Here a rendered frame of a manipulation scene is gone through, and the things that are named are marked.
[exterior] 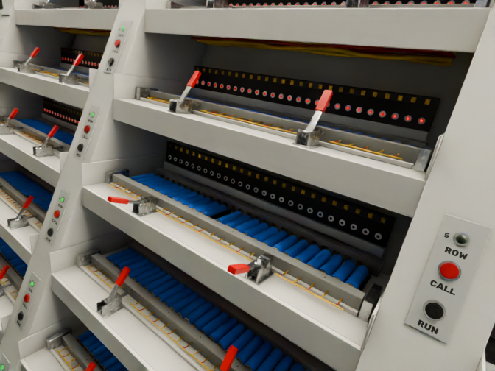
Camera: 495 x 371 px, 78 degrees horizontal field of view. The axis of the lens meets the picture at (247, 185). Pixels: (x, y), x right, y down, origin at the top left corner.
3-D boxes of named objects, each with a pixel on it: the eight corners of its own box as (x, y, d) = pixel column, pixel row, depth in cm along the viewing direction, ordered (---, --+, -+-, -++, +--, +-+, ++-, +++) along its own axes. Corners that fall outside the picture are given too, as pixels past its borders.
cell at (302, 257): (318, 255, 52) (300, 271, 47) (308, 251, 53) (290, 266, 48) (320, 246, 51) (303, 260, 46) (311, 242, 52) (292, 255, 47)
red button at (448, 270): (455, 282, 30) (461, 266, 30) (437, 274, 31) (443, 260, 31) (454, 281, 31) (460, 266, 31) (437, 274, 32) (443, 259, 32)
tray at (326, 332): (352, 381, 35) (375, 315, 32) (82, 205, 67) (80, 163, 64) (390, 299, 51) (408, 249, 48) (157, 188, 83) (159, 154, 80)
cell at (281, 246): (297, 246, 54) (278, 259, 49) (287, 241, 55) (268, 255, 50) (299, 237, 53) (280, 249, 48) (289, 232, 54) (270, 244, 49)
